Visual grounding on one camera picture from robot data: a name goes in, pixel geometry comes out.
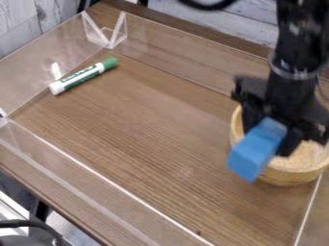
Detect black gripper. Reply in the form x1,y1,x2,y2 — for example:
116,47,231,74
231,76,329,157

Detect blue rectangular block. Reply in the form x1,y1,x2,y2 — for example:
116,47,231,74
226,117,287,183

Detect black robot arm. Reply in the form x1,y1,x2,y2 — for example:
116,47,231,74
231,0,329,157

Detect brown wooden bowl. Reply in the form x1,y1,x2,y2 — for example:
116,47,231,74
230,106,329,186

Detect green and white marker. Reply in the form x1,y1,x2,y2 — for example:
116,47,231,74
49,57,118,95

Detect clear acrylic tray walls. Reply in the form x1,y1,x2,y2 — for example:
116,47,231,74
0,6,329,246

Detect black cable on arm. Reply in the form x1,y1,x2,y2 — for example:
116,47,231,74
178,0,239,12

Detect black metal mount bottom left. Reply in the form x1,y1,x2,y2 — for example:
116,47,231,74
0,219,68,246

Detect black cable bottom left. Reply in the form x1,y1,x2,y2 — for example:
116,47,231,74
0,219,65,246

